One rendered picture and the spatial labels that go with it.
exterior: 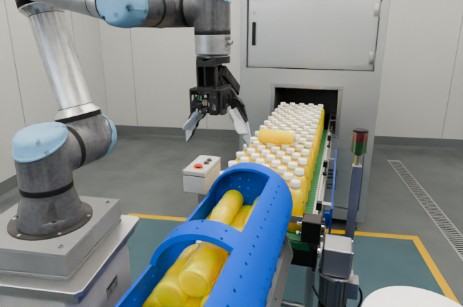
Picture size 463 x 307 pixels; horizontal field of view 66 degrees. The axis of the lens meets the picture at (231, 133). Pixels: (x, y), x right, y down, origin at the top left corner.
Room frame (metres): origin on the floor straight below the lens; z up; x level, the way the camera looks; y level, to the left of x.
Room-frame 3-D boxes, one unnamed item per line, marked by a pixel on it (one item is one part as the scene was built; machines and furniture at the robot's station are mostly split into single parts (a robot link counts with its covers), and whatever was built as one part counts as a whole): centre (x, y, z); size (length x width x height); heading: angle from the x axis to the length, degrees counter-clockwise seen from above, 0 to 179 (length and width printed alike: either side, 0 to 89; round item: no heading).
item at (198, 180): (1.47, 0.13, 1.05); 0.20 x 0.10 x 0.10; 163
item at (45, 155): (0.79, 0.44, 1.38); 0.13 x 0.12 x 0.14; 158
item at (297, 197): (1.27, -0.25, 0.99); 0.07 x 0.07 x 0.19
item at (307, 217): (1.18, -0.29, 0.95); 0.10 x 0.07 x 0.10; 73
